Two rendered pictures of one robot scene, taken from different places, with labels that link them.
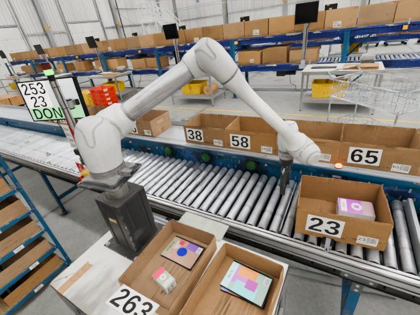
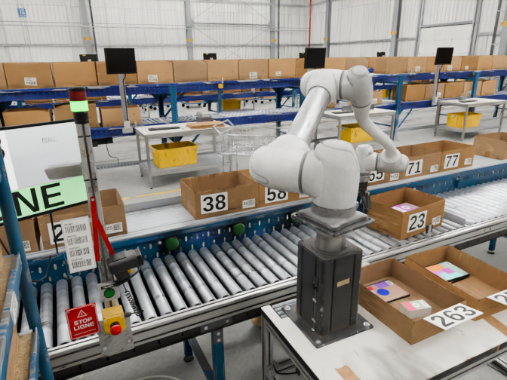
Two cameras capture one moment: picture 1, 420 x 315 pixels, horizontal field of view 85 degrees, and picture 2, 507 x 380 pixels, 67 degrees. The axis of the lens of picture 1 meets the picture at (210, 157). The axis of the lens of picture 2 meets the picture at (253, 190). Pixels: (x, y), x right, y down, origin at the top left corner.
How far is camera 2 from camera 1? 180 cm
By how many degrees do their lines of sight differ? 54
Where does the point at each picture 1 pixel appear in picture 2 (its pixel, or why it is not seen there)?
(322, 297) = not seen: hidden behind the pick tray
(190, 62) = (332, 88)
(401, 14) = (213, 73)
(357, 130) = not seen: hidden behind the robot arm
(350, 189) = (391, 197)
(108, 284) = (390, 355)
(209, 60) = (370, 84)
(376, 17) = (192, 75)
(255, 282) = (447, 268)
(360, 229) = (433, 212)
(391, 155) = not seen: hidden behind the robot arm
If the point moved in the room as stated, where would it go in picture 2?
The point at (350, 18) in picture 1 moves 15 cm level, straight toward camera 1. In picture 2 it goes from (165, 72) to (168, 73)
